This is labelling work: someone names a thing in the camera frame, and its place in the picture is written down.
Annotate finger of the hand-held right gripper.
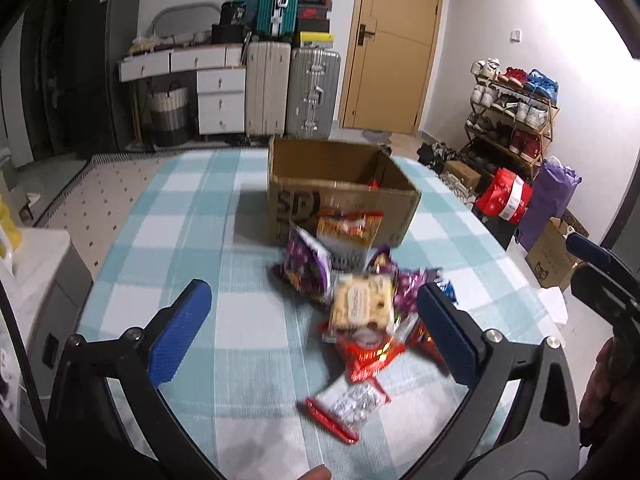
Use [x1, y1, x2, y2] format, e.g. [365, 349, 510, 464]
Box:
[570, 262, 640, 341]
[566, 232, 640, 311]

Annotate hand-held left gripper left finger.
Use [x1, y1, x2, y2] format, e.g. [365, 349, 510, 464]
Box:
[45, 279, 226, 480]

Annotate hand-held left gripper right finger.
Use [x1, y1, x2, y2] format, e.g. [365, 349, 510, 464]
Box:
[400, 282, 581, 480]

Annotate orange-red snack packet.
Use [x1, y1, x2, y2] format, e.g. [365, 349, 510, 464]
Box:
[400, 317, 451, 371]

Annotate purple candy packet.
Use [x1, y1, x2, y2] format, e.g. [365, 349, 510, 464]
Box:
[370, 252, 443, 316]
[270, 225, 333, 303]

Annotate white biscuit packet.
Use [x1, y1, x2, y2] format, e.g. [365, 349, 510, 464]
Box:
[327, 272, 396, 333]

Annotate clear red-edged snack packet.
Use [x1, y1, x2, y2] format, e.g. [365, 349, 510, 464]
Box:
[306, 377, 392, 445]

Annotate orange noodle snack packet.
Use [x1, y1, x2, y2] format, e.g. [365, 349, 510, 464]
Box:
[315, 210, 385, 268]

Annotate brown cardboard box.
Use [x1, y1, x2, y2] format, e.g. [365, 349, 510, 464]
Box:
[267, 137, 422, 248]

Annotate person's right forearm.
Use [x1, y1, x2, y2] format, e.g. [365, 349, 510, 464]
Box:
[580, 335, 626, 431]

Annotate small printed cardboard box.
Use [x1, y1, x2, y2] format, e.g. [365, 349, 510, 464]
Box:
[525, 210, 591, 291]

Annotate purple bag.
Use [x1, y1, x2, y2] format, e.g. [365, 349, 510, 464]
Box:
[520, 157, 582, 251]

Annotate black cloth bag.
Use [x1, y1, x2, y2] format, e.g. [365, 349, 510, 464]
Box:
[492, 217, 521, 251]

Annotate red shopping bag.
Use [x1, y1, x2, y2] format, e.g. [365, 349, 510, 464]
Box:
[475, 167, 532, 223]

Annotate row of shoes on rack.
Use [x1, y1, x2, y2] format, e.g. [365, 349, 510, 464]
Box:
[465, 57, 560, 161]

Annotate wooden shoe rack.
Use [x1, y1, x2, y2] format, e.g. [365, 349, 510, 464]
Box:
[462, 72, 560, 178]

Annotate white cabinet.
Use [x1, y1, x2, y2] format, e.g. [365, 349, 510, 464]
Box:
[0, 227, 93, 411]

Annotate brown shoe box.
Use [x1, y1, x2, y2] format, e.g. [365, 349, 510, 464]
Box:
[444, 160, 482, 188]

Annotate dotted patterned rug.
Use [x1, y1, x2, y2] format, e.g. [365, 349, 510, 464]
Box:
[42, 150, 171, 281]

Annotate pile of shoes on floor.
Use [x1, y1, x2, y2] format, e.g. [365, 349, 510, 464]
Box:
[416, 141, 481, 203]

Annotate yellow bag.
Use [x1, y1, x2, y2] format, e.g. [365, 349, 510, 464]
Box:
[0, 195, 23, 261]

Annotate grey door mat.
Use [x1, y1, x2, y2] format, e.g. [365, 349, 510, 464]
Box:
[357, 127, 392, 145]

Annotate grey woven laundry basket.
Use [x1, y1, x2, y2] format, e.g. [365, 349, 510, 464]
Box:
[147, 82, 190, 147]

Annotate white drawer dresser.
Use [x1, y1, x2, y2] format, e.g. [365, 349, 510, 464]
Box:
[118, 42, 247, 136]

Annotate beige suitcase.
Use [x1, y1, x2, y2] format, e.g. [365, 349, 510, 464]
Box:
[245, 40, 292, 138]

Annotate silver suitcase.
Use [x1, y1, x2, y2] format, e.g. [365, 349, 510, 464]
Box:
[285, 47, 342, 140]

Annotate wooden door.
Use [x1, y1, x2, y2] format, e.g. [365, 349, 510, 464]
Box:
[339, 0, 446, 136]

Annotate dark grey refrigerator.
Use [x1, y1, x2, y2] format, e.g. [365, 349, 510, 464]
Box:
[65, 0, 141, 153]

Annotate dark wardrobe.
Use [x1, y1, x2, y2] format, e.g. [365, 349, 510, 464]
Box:
[0, 0, 71, 166]

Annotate plastic bag on dresser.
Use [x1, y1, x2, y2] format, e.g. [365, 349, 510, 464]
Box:
[127, 35, 161, 56]

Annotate black square box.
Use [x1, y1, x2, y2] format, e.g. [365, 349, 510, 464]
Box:
[211, 24, 251, 45]

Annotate yellow shoe box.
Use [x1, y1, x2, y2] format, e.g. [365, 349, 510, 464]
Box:
[298, 31, 334, 50]

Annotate black round box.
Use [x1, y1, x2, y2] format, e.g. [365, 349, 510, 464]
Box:
[219, 1, 247, 28]

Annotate teal suitcase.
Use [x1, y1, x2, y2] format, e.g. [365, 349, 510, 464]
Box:
[255, 0, 302, 38]

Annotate curved grey frame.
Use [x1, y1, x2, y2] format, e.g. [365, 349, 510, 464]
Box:
[151, 4, 221, 36]

